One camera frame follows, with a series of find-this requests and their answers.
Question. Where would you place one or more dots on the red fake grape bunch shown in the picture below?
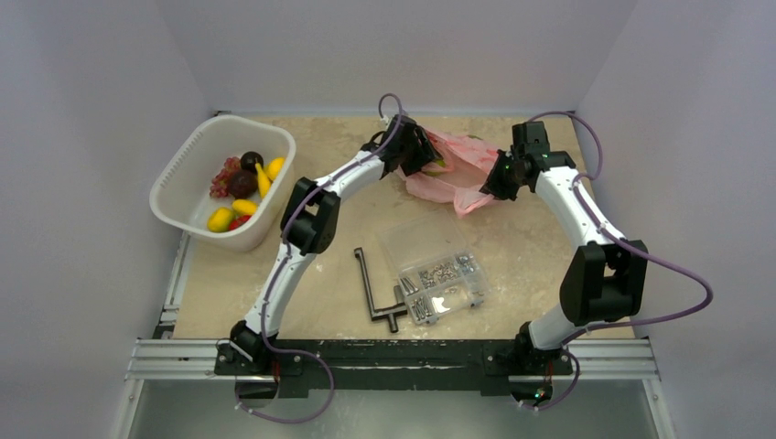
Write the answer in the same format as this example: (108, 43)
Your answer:
(218, 185)

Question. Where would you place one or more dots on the yellow fake banana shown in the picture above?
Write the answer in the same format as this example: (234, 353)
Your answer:
(264, 183)

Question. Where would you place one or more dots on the green wrinkled fake fruit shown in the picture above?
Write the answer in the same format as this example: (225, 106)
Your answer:
(435, 168)

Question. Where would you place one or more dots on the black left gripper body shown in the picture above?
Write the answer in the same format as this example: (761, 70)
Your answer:
(404, 151)

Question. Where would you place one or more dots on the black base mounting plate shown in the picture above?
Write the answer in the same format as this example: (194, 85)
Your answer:
(492, 367)

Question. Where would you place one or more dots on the clear plastic screw box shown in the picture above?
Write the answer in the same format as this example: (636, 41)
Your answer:
(437, 273)

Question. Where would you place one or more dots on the pink plastic bag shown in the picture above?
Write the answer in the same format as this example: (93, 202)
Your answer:
(469, 160)

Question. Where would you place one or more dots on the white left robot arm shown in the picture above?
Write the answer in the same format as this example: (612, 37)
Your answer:
(309, 225)

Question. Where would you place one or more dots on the dark brown fake fruit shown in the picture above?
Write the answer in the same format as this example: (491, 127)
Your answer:
(251, 161)

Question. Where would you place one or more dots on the dark purple fake fruit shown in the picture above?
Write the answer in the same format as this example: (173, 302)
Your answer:
(242, 184)

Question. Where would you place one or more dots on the black metal crank tool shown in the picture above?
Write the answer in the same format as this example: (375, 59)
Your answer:
(389, 314)

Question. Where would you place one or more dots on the white plastic basket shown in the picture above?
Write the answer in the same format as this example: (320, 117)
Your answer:
(180, 197)

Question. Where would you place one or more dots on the red fake tomato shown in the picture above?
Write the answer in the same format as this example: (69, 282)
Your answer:
(238, 221)

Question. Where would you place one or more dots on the yellow fake lemon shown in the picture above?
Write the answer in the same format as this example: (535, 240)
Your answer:
(274, 167)

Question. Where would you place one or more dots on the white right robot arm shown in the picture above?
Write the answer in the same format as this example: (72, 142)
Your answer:
(605, 278)

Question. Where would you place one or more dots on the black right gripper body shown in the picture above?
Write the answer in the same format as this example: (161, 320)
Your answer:
(500, 179)

